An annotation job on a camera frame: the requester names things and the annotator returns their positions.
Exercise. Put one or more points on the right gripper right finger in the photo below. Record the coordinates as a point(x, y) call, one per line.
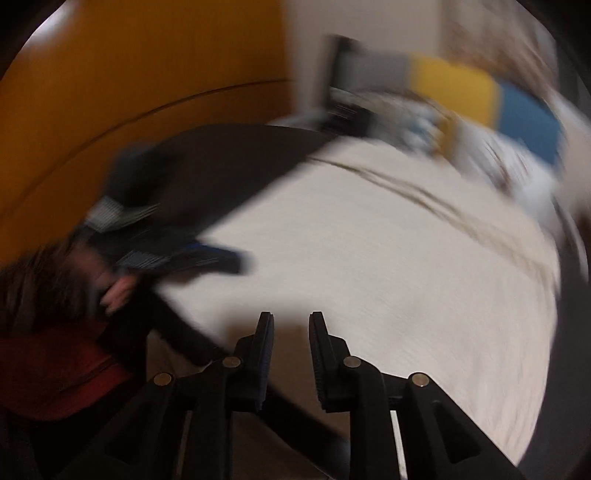
point(332, 378)

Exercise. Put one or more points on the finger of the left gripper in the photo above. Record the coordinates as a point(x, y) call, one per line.
point(208, 258)

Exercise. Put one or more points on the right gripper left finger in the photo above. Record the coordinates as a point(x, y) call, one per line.
point(254, 352)

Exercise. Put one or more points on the cream knitted sweater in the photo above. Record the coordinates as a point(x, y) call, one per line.
point(417, 267)

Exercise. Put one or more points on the floral sleeve forearm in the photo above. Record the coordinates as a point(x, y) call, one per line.
point(53, 287)

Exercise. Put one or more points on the person's left hand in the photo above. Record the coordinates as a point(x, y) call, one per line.
point(115, 287)

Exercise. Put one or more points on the wooden wardrobe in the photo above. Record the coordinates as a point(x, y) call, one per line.
point(109, 74)

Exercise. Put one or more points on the black handbag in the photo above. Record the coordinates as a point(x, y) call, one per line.
point(345, 115)

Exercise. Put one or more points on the triangle pattern pillow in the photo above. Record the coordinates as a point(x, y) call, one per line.
point(411, 124)

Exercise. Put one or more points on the white deer print pillow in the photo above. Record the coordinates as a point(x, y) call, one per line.
point(508, 166)

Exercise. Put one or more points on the grey yellow blue sofa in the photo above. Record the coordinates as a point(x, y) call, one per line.
point(465, 93)

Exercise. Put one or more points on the beige patterned curtain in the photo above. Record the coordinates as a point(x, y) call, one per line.
point(502, 38)

